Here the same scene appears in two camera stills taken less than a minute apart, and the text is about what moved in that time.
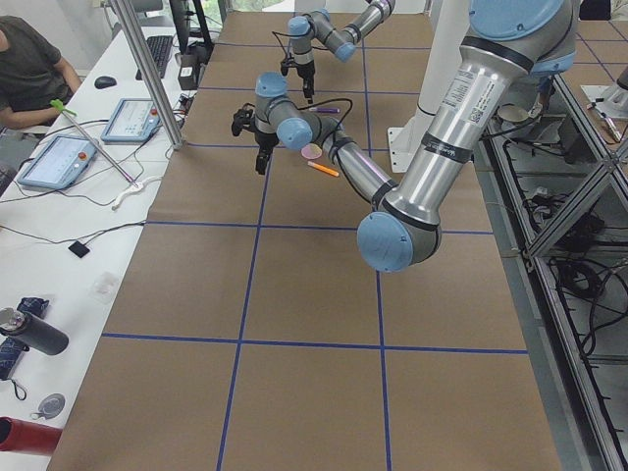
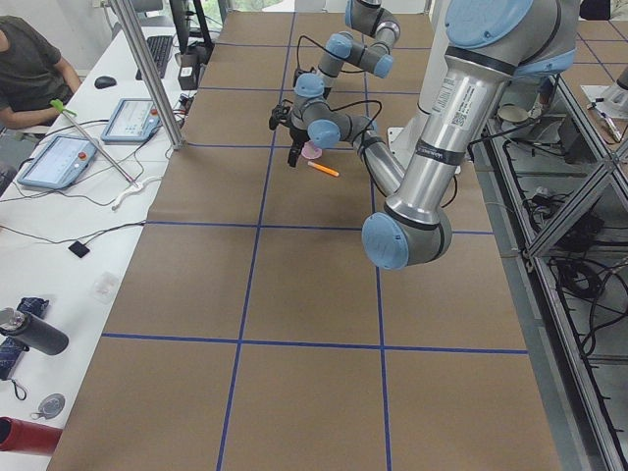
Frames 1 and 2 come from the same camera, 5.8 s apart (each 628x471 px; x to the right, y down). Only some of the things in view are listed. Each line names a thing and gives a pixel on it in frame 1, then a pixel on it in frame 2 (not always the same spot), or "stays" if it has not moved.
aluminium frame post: x=150 y=73 stays
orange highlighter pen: x=324 y=168 stays
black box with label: x=188 y=73 stays
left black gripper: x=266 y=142 → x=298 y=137
